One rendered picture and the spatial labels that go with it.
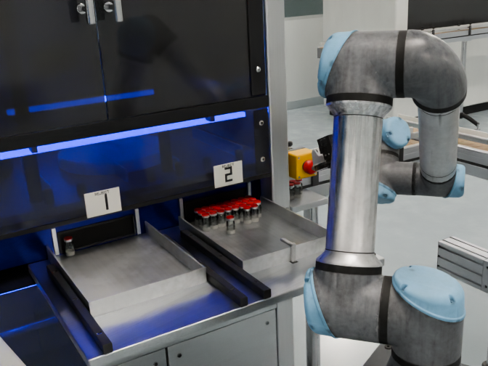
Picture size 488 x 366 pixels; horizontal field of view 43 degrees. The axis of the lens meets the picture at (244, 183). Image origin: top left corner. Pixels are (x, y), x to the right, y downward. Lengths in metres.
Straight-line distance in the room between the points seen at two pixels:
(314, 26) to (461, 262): 5.43
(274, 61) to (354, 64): 0.59
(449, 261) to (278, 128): 0.99
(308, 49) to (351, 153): 6.40
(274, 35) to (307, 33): 5.80
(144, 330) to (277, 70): 0.78
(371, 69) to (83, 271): 0.81
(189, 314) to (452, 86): 0.65
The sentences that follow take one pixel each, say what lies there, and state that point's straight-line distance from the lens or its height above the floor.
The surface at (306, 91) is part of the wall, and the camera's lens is 7.51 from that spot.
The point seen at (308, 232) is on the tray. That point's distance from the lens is 1.59.
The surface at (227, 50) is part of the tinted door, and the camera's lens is 1.58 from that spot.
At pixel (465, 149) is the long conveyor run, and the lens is 2.20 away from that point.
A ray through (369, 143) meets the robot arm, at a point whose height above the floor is 1.23.
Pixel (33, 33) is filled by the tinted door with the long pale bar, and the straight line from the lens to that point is 1.41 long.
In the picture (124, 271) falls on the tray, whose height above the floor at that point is 0.88.
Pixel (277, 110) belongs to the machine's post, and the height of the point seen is 1.17.
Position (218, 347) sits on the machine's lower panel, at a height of 0.52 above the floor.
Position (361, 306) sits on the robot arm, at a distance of 1.06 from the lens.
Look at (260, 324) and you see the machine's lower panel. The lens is 1.86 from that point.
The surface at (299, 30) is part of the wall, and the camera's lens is 7.36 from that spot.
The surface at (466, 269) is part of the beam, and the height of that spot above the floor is 0.49.
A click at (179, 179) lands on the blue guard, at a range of 1.56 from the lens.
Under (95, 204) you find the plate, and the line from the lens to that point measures 1.49.
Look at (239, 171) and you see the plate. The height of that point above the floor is 1.02.
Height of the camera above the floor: 1.51
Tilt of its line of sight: 18 degrees down
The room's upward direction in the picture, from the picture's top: 3 degrees counter-clockwise
